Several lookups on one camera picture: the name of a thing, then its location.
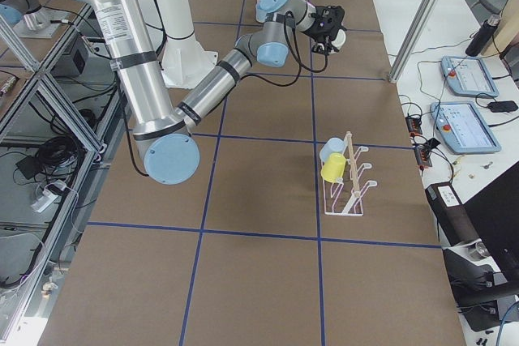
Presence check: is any aluminium frame post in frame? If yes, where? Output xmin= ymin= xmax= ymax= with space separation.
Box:
xmin=388 ymin=0 xmax=439 ymax=83

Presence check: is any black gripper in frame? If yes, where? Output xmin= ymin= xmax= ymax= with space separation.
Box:
xmin=310 ymin=6 xmax=345 ymax=54

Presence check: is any cream plastic tray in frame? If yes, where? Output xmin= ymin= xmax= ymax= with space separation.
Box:
xmin=255 ymin=0 xmax=266 ymax=23

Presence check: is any black box with label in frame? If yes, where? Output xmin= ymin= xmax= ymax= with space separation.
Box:
xmin=425 ymin=182 xmax=479 ymax=246

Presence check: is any black power adapter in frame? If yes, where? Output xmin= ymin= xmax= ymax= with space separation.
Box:
xmin=487 ymin=100 xmax=518 ymax=113

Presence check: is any white wire cup rack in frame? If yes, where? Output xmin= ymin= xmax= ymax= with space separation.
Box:
xmin=320 ymin=131 xmax=378 ymax=217

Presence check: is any pale green cup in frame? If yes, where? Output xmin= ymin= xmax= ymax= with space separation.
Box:
xmin=333 ymin=29 xmax=346 ymax=51

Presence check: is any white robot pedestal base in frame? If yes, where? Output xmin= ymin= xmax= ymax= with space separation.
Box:
xmin=157 ymin=0 xmax=218 ymax=89

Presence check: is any near teach pendant tablet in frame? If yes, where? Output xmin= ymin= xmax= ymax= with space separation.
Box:
xmin=431 ymin=101 xmax=501 ymax=155

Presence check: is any black computer monitor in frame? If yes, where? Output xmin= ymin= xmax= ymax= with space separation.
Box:
xmin=443 ymin=164 xmax=518 ymax=309

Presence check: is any small black adapter box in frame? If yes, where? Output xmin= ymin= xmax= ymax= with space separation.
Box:
xmin=424 ymin=138 xmax=440 ymax=150

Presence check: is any light blue cup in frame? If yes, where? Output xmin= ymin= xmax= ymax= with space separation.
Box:
xmin=319 ymin=137 xmax=345 ymax=163

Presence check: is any far teach pendant tablet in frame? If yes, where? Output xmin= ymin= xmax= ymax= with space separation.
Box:
xmin=440 ymin=56 xmax=499 ymax=98

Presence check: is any black water bottle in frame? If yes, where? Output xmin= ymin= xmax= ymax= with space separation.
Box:
xmin=465 ymin=14 xmax=501 ymax=57

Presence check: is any black usb hub orange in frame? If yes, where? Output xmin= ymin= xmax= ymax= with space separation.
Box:
xmin=405 ymin=115 xmax=422 ymax=137

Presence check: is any teach pendant tablet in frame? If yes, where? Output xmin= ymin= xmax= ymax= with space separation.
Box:
xmin=431 ymin=101 xmax=501 ymax=155
xmin=440 ymin=56 xmax=499 ymax=98

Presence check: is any yellow cup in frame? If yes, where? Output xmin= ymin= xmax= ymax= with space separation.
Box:
xmin=320 ymin=152 xmax=346 ymax=183

